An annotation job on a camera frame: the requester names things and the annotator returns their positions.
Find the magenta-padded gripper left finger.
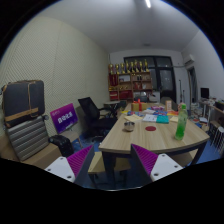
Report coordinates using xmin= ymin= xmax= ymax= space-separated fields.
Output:
xmin=44 ymin=144 xmax=96 ymax=188

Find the upright orange carton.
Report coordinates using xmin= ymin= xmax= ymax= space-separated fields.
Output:
xmin=165 ymin=99 xmax=174 ymax=112

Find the black framed glass door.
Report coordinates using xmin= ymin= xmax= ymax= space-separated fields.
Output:
xmin=123 ymin=55 xmax=177 ymax=101

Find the black computer monitor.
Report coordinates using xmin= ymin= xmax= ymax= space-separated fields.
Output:
xmin=200 ymin=87 xmax=210 ymax=100

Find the small round side table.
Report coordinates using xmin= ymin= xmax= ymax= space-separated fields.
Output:
xmin=103 ymin=100 xmax=122 ymax=118

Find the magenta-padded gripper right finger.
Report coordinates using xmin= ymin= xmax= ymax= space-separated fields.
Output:
xmin=129 ymin=143 xmax=185 ymax=187

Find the orange gift box red ribbon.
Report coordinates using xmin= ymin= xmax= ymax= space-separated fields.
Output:
xmin=130 ymin=98 xmax=149 ymax=113

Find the teal book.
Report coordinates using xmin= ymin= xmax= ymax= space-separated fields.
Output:
xmin=155 ymin=114 xmax=170 ymax=125

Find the green drink bottle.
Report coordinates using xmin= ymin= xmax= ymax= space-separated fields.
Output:
xmin=174 ymin=103 xmax=189 ymax=141

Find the small steel cup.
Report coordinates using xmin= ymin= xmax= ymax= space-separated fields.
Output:
xmin=123 ymin=121 xmax=136 ymax=132

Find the white printed paper booklet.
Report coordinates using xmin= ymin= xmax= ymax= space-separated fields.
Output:
xmin=142 ymin=113 xmax=158 ymax=123

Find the purple sign board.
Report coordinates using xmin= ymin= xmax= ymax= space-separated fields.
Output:
xmin=49 ymin=102 xmax=80 ymax=134

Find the silver ribbed suitcase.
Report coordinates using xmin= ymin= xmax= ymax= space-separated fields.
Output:
xmin=4 ymin=114 xmax=51 ymax=162

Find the black office chair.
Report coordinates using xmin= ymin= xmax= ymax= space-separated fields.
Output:
xmin=77 ymin=96 xmax=118 ymax=138

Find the white air conditioner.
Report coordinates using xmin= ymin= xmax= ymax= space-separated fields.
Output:
xmin=183 ymin=54 xmax=196 ymax=67

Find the cream yellow book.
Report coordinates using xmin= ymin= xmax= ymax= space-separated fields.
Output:
xmin=124 ymin=114 xmax=144 ymax=123

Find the wooden shelf unit with trophies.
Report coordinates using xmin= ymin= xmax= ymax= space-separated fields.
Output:
xmin=107 ymin=59 xmax=154 ymax=102

